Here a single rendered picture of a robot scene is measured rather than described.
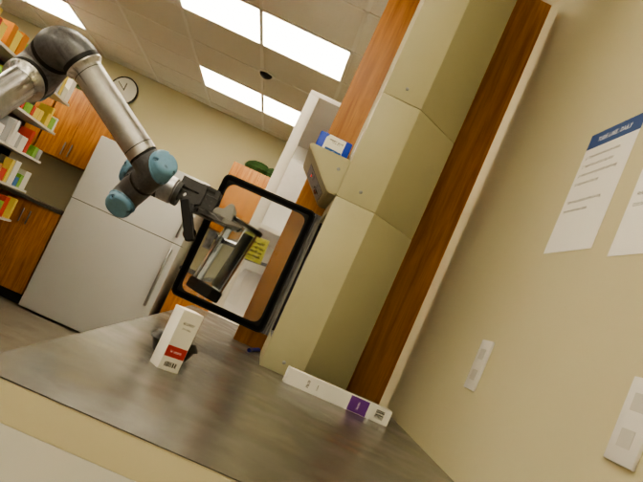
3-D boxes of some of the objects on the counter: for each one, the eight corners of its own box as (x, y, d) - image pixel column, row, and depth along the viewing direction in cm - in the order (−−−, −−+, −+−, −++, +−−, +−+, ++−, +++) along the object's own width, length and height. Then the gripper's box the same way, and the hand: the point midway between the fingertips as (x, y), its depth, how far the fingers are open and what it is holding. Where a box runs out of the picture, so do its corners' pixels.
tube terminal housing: (336, 386, 204) (437, 156, 211) (349, 405, 171) (469, 132, 179) (259, 352, 202) (365, 121, 210) (258, 364, 170) (383, 91, 177)
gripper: (180, 170, 179) (253, 205, 179) (187, 180, 194) (254, 211, 195) (166, 200, 178) (238, 234, 179) (173, 207, 193) (240, 239, 194)
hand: (238, 230), depth 186 cm, fingers closed on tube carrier, 9 cm apart
